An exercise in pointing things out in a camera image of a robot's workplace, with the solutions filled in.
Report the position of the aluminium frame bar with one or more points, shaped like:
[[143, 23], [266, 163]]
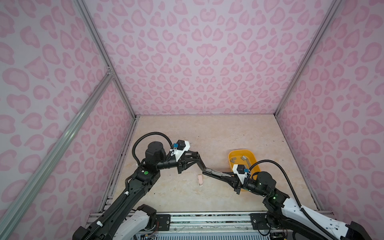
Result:
[[26, 197]]

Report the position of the yellow plastic tray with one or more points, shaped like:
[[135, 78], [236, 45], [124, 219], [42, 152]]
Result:
[[243, 162]]

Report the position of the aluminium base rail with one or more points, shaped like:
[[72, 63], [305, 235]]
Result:
[[147, 224]]

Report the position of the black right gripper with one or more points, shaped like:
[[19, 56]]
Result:
[[236, 183]]

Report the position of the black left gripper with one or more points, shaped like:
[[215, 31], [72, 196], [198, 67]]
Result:
[[182, 163]]

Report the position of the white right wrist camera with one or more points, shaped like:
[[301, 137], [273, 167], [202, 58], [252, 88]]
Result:
[[240, 169]]

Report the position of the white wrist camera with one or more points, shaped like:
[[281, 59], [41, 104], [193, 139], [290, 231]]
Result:
[[179, 148], [240, 169]]

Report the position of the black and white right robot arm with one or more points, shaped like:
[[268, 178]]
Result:
[[286, 213]]

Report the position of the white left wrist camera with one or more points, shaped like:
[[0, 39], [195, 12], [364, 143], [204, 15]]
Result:
[[179, 148]]

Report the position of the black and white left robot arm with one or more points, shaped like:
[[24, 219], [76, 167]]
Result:
[[138, 185]]

